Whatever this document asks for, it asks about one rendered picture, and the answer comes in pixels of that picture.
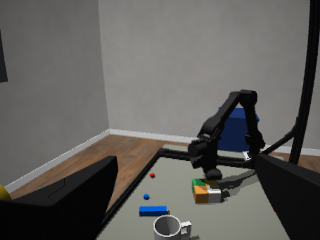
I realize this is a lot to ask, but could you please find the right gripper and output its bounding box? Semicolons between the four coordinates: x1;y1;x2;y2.
202;153;222;181

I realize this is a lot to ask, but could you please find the green cube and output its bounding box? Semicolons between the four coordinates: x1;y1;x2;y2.
192;179;206;190

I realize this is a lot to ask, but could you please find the grey mug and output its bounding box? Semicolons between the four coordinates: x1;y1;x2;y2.
153;215;191;240

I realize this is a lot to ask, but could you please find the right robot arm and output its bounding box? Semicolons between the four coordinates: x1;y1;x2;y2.
188;89;265;169

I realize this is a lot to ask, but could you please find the orange cube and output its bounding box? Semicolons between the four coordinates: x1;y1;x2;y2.
194;186;209;204

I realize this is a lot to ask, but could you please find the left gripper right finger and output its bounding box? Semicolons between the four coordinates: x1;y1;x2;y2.
254;154;320;240

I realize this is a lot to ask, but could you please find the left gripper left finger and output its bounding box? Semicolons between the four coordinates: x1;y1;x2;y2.
0;156;118;240

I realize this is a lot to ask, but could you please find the blue flat bar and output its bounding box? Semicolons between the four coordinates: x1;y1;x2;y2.
139;206;167;216

